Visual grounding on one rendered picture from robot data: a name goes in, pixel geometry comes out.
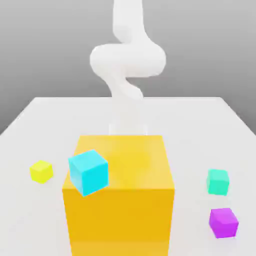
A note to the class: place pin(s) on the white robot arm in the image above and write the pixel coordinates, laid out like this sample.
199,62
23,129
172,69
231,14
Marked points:
128,58

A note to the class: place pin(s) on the small cyan cube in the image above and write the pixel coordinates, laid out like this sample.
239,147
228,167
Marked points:
90,174

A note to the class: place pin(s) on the small yellow cube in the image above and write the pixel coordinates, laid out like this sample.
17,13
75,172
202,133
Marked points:
41,172

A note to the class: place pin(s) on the small teal cube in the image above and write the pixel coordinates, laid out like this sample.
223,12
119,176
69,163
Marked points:
218,182

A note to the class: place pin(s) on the small purple cube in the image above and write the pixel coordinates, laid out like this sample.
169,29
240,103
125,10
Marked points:
223,223

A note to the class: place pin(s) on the large orange box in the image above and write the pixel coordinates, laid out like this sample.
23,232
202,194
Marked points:
124,216

